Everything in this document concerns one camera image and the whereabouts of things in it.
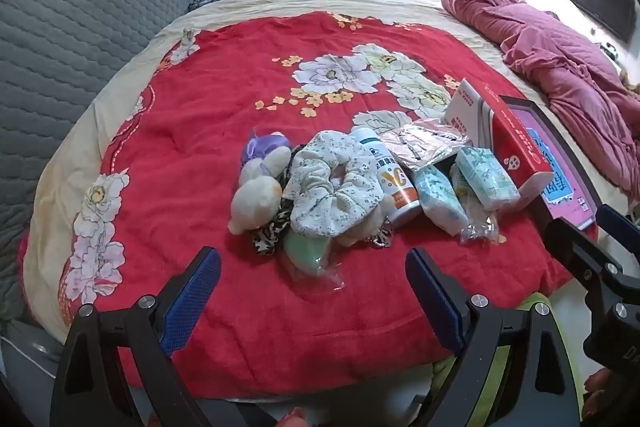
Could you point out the dark box pink interior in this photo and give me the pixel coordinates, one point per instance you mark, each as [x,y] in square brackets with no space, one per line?
[555,157]

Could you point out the white bottle orange label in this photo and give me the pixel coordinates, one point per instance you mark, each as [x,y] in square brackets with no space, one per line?
[395,189]

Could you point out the white floral scrunchie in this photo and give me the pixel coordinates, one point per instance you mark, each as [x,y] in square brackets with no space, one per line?
[320,199]

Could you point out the grey quilted headboard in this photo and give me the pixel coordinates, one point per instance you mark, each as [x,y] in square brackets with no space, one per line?
[75,32]

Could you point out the red floral blanket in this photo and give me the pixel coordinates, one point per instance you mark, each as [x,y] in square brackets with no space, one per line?
[200,132]

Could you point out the dark patterned hair accessory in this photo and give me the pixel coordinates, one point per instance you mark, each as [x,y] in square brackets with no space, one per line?
[382,238]

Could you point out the brown furry cloth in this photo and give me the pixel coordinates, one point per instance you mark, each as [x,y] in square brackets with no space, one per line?
[631,84]

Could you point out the green tissue packet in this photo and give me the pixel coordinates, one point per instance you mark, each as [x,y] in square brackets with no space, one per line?
[440,202]
[487,177]

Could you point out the black wall television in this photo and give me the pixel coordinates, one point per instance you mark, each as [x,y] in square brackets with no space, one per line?
[600,2]

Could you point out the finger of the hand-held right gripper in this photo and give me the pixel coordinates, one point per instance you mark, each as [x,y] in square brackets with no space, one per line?
[615,218]
[580,252]

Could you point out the person's right hand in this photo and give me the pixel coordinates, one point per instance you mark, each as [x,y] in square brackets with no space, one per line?
[597,389]

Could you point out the clear plastic wrapper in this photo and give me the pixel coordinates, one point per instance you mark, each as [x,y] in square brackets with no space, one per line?
[477,229]

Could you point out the red and white carton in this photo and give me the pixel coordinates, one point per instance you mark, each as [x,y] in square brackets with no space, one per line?
[515,142]

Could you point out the leopard print scrunchie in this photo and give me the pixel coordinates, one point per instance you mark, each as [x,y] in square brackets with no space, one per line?
[267,237]

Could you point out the pink hairpin packet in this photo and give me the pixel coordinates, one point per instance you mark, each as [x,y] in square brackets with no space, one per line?
[425,142]

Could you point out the green sponge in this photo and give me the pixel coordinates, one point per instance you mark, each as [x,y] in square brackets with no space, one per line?
[305,257]

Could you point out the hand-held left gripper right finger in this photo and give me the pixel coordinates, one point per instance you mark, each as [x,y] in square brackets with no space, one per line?
[435,302]

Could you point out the white plush toy purple dress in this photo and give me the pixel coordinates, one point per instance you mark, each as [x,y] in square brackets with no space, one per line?
[255,199]

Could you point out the pink quilt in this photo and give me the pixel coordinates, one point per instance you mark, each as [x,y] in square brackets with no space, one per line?
[550,57]

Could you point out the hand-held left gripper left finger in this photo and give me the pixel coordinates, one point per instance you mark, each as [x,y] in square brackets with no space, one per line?
[192,302]

